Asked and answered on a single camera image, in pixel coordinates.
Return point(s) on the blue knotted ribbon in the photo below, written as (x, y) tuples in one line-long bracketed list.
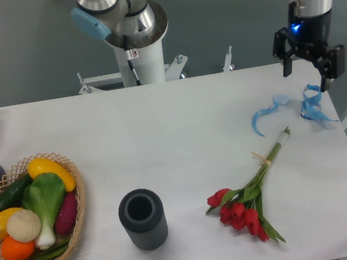
[(310, 109)]

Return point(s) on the light blue ribbon strip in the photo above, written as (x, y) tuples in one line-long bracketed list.
[(277, 101)]

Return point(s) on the orange fruit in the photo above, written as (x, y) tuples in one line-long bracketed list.
[(12, 249)]

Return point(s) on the red tulip bouquet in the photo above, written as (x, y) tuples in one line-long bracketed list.
[(243, 208)]

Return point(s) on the dark green cucumber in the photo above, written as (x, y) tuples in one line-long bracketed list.
[(13, 194)]

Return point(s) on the cream white garlic bulb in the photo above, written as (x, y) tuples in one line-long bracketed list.
[(23, 225)]

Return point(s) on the purple sweet potato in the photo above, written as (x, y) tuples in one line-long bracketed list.
[(66, 218)]

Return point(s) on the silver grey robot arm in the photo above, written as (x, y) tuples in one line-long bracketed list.
[(135, 29)]

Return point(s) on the woven bamboo basket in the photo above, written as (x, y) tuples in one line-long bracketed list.
[(73, 182)]

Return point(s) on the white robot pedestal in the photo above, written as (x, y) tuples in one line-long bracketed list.
[(137, 67)]

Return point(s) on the green bok choy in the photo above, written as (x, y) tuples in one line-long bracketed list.
[(44, 196)]

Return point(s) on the dark grey ribbed vase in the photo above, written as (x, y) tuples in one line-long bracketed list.
[(142, 215)]

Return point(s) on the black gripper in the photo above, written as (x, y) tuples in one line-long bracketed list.
[(307, 37)]

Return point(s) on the yellow bell pepper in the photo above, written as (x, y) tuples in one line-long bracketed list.
[(4, 217)]

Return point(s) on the green bean pod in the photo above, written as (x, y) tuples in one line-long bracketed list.
[(53, 252)]

